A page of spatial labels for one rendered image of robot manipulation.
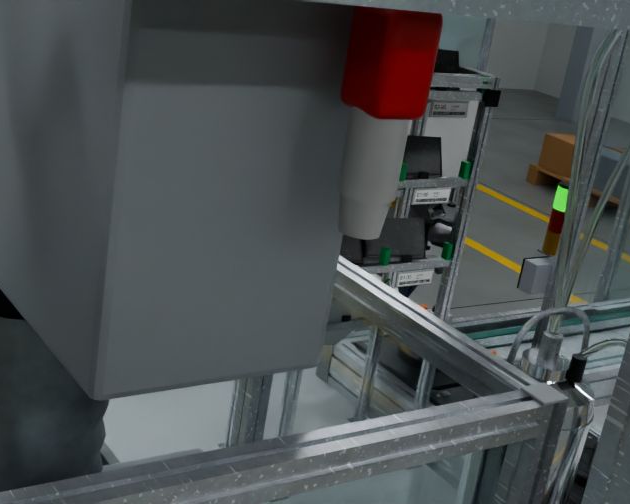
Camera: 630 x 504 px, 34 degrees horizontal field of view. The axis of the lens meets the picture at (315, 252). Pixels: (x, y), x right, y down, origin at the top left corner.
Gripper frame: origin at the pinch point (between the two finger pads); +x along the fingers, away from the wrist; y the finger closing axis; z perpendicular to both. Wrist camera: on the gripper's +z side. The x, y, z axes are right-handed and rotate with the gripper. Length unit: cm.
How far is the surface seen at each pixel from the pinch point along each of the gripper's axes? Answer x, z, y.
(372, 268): -21, -34, 40
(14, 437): -31, -83, 122
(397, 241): -23.8, -28.0, 30.3
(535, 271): -13.3, -25.4, -13.0
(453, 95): -53, -33, 29
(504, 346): 17.7, -4.2, -33.8
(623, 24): -78, -118, 95
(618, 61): -60, -28, -18
